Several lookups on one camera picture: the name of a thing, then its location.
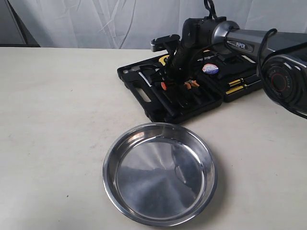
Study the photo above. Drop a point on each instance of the white backdrop curtain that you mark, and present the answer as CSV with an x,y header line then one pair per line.
x,y
132,24

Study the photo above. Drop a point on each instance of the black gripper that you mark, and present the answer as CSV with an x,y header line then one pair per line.
x,y
197,33

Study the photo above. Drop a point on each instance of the yellow black screwdriver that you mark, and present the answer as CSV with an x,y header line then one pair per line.
x,y
241,87
248,79

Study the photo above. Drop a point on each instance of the electrical tape roll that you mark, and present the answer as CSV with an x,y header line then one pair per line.
x,y
210,69

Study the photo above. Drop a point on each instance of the yellow tape measure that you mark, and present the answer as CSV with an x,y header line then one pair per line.
x,y
163,60

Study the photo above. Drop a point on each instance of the claw hammer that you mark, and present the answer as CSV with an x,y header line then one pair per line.
x,y
138,68

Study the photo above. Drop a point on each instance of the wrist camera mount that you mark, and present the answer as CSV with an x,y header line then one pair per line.
x,y
165,43

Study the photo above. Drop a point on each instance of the yellow black screwdriver lower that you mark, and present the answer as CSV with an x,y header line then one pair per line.
x,y
241,87

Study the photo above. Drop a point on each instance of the yellow black screwdriver upper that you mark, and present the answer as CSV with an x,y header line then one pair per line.
x,y
248,79

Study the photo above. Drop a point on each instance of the pliers orange black handles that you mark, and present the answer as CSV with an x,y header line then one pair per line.
x,y
193,89

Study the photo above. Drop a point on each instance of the black plastic tool case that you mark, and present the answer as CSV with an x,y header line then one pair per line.
x,y
215,79

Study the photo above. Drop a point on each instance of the round steel tray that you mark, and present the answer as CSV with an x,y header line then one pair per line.
x,y
159,174

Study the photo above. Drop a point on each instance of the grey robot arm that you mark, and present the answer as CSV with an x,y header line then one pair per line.
x,y
281,57

